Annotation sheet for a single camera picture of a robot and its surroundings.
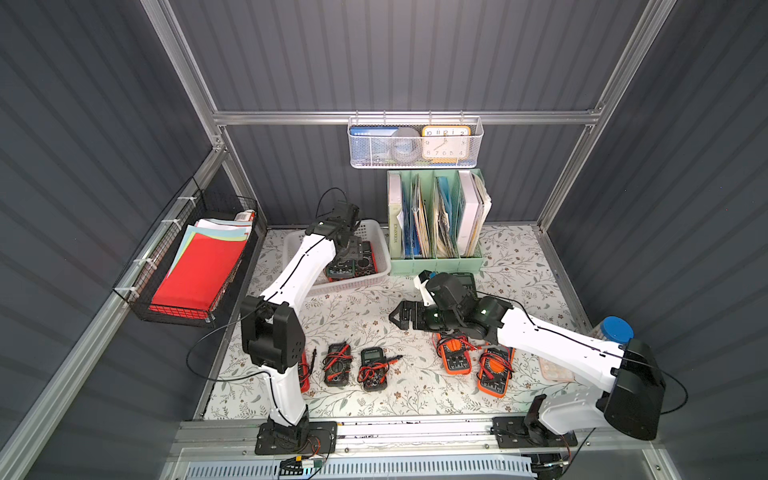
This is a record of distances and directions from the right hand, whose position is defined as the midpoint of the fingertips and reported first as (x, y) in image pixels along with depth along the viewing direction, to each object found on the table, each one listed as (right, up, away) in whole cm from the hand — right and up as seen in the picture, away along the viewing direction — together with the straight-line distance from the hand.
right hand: (406, 315), depth 76 cm
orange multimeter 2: (+25, -16, +5) cm, 30 cm away
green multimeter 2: (+23, +7, +26) cm, 35 cm away
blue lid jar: (+51, -2, -4) cm, 51 cm away
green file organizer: (+11, +26, +19) cm, 34 cm away
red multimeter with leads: (-12, +12, +29) cm, 34 cm away
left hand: (-19, +17, +13) cm, 29 cm away
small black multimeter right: (-8, -15, +5) cm, 18 cm away
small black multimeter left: (-19, -15, +7) cm, 25 cm away
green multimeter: (-18, +11, +9) cm, 23 cm away
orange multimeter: (+15, -13, +8) cm, 21 cm away
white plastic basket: (-10, +24, +32) cm, 41 cm away
